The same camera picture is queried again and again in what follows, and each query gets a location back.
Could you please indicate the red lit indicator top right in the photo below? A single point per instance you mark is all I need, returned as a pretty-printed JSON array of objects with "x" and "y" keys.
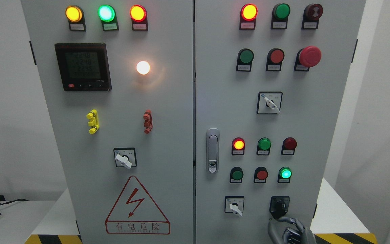
[{"x": 248, "y": 15}]

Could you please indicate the red lit indicator middle left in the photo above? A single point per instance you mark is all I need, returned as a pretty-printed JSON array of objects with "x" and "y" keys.
[{"x": 238, "y": 146}]

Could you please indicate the red push button lower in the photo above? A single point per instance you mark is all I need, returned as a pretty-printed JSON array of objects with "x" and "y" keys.
[{"x": 260, "y": 175}]

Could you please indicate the white selector switch lower right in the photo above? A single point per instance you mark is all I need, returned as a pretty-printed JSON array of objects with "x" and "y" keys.
[{"x": 234, "y": 205}]

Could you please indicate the white lit indicator light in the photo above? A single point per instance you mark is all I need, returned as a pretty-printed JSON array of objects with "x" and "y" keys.
[{"x": 143, "y": 67}]

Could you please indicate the red emergency stop button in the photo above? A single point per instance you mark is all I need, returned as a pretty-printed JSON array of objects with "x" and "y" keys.
[{"x": 306, "y": 58}]

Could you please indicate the grey electrical cabinet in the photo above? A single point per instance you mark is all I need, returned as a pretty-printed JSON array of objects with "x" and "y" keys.
[{"x": 193, "y": 85}]

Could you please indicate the red push button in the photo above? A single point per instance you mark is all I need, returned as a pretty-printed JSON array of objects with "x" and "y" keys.
[
  {"x": 260, "y": 175},
  {"x": 274, "y": 60}
]

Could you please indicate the red indicator middle right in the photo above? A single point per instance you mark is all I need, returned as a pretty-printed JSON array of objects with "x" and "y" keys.
[{"x": 289, "y": 146}]

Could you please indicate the green lit indicator light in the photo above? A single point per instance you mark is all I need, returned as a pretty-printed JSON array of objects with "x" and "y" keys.
[{"x": 108, "y": 18}]

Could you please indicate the dark red buzzer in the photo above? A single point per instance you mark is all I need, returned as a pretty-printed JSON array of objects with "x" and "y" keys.
[{"x": 311, "y": 16}]

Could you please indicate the red electric hazard warning sticker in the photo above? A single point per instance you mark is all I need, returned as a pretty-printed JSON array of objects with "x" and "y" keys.
[{"x": 136, "y": 212}]

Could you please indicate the red lit indicator light left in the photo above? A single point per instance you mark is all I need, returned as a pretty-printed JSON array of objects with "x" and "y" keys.
[{"x": 139, "y": 18}]

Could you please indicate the green push button lower right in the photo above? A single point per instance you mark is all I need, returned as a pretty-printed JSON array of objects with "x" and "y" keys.
[{"x": 284, "y": 175}]

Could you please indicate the green push button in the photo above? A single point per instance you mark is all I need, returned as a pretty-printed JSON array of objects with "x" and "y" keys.
[
  {"x": 236, "y": 175},
  {"x": 284, "y": 175},
  {"x": 244, "y": 60}
]

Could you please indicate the green push button lower left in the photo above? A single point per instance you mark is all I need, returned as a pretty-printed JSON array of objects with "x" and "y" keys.
[{"x": 236, "y": 175}]

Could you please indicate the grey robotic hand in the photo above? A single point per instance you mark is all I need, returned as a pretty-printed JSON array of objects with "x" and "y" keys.
[{"x": 301, "y": 235}]

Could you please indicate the white selector switch left door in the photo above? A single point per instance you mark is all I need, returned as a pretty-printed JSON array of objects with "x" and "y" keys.
[{"x": 125, "y": 157}]

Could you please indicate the red push button upper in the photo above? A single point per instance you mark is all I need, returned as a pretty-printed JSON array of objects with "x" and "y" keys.
[{"x": 274, "y": 60}]

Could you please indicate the green indicator top right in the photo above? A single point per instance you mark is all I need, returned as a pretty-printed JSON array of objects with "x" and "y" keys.
[{"x": 280, "y": 15}]

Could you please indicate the silver door lock handle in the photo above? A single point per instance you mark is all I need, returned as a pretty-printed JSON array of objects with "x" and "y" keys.
[{"x": 212, "y": 150}]

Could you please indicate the green push button upper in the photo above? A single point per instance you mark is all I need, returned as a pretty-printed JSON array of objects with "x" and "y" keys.
[{"x": 244, "y": 60}]

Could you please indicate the black digital power meter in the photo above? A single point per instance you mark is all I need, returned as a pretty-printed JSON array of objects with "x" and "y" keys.
[{"x": 83, "y": 66}]

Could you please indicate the yellow indicator light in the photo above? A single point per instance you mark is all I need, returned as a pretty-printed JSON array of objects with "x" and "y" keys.
[{"x": 76, "y": 18}]

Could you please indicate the green indicator middle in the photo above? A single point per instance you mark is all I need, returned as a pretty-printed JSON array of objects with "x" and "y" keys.
[{"x": 264, "y": 146}]

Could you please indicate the white selector switch upper right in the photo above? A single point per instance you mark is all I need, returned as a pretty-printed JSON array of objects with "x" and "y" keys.
[{"x": 269, "y": 103}]

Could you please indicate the yellow terminal connector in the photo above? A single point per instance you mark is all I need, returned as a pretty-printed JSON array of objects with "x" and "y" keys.
[{"x": 93, "y": 121}]

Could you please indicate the red terminal connector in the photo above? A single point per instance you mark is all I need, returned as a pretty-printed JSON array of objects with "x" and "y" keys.
[{"x": 148, "y": 121}]

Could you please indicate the black rotary knob switch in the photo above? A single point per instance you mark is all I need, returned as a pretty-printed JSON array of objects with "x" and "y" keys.
[{"x": 279, "y": 206}]

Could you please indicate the white platform with hazard stripes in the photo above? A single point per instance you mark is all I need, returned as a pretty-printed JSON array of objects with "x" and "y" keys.
[{"x": 334, "y": 222}]

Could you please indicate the white selector switch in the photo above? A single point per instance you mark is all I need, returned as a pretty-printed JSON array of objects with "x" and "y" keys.
[
  {"x": 234, "y": 205},
  {"x": 269, "y": 103}
]

